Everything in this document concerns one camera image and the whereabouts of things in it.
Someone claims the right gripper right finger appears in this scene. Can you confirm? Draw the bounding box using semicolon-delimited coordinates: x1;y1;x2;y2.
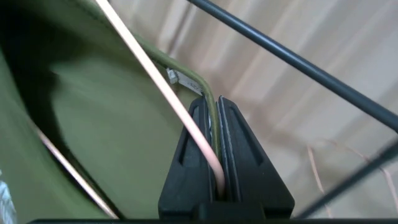
216;95;295;218

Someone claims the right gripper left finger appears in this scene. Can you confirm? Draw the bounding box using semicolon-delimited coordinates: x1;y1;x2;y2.
157;96;218;218

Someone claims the green printed shirt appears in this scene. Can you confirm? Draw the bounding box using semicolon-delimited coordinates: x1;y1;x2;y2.
0;0;222;220

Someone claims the black clothes rack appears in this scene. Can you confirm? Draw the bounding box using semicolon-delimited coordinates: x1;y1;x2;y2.
186;0;398;218

